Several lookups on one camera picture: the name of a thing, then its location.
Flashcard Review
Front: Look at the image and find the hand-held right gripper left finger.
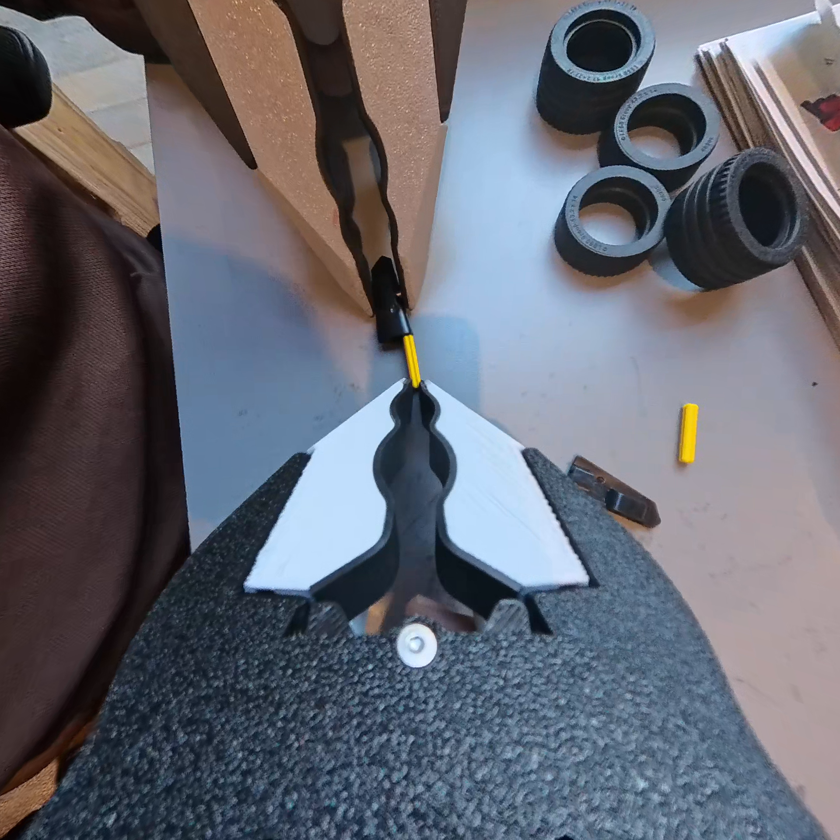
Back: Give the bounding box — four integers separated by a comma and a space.
244, 379, 417, 601

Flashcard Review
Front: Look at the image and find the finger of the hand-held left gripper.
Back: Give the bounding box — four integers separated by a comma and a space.
187, 0, 376, 317
341, 0, 448, 311

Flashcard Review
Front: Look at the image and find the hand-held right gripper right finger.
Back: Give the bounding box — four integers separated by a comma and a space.
420, 382, 590, 595

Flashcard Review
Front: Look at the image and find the black brick piece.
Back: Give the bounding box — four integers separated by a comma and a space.
567, 455, 662, 529
371, 256, 413, 345

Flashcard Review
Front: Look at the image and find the black rubber tyre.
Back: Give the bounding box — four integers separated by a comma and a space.
536, 0, 656, 135
554, 165, 672, 277
664, 147, 809, 291
598, 83, 721, 193

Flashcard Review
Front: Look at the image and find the grey desk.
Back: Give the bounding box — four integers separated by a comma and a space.
146, 0, 840, 815

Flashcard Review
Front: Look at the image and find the person's right hand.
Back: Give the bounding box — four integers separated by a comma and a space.
420, 607, 483, 634

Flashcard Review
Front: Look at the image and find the wooden plank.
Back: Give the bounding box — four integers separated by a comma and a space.
12, 84, 161, 238

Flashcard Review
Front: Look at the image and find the person's brown clothing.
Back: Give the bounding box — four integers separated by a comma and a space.
0, 125, 191, 788

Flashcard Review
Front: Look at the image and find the building instruction booklet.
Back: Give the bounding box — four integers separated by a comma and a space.
696, 0, 840, 349

